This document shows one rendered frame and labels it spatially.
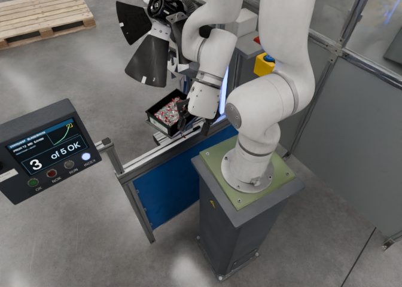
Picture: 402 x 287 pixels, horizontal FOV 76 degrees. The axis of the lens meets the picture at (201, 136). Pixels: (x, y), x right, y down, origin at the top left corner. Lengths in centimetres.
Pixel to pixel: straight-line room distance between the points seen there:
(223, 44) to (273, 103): 28
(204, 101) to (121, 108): 185
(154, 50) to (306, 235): 150
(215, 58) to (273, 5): 31
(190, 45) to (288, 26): 36
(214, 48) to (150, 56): 58
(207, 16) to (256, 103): 27
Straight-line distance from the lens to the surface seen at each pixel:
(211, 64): 79
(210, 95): 81
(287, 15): 53
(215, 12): 71
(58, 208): 216
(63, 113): 79
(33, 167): 84
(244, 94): 59
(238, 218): 89
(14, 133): 80
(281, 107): 62
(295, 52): 57
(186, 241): 183
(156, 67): 132
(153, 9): 132
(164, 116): 125
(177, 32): 119
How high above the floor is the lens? 175
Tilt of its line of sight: 51 degrees down
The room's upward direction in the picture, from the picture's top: straight up
